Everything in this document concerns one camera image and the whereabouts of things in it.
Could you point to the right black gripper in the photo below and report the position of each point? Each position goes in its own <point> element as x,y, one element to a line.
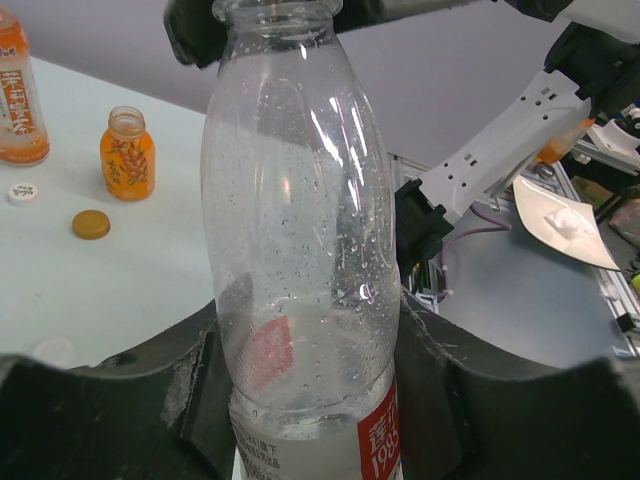
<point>196,36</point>

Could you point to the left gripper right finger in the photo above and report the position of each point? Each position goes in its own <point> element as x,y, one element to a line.
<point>470,410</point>

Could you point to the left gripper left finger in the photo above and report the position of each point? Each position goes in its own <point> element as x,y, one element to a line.
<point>156,411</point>

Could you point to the white water bottle cap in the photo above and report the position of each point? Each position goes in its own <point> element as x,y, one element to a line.
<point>56,351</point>

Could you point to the small orange juice bottle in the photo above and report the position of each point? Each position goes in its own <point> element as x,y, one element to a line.
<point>127,153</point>

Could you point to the clear water bottle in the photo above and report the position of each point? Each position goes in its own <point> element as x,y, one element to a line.
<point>299,220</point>

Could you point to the large orange tea bottle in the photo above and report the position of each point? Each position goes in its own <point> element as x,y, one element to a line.
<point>24,136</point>

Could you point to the orange bottle cap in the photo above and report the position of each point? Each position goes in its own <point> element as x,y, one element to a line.
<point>91,224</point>

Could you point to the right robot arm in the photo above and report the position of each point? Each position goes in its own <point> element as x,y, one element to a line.
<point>592,69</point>

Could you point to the white paper sheet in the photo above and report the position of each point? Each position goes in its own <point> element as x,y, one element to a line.
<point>565,225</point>

